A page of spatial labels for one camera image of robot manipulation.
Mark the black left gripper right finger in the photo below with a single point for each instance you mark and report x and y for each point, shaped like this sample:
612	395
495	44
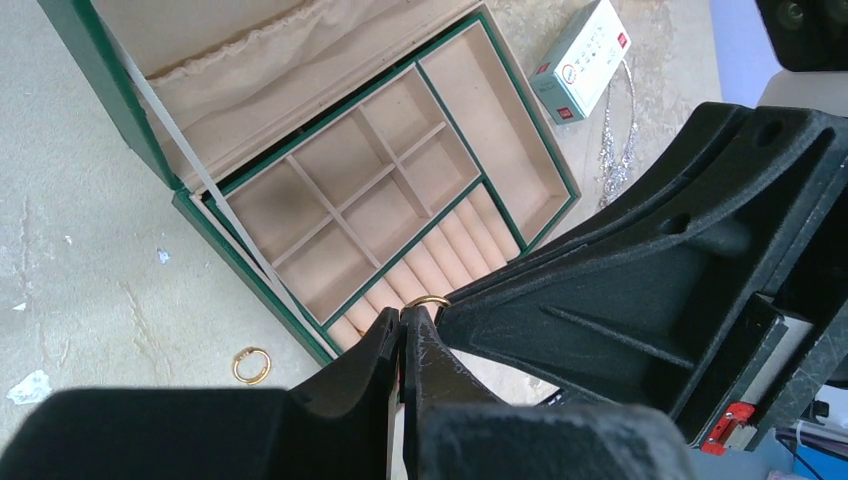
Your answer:
456	428

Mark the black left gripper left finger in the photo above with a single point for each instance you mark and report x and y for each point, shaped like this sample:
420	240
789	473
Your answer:
334	425

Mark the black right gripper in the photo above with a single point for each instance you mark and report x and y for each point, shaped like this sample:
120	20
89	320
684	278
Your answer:
713	289

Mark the green jewelry box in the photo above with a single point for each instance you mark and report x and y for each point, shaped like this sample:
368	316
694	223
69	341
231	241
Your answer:
341	156

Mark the small white green box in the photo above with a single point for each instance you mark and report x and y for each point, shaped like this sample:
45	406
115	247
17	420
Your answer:
576	69

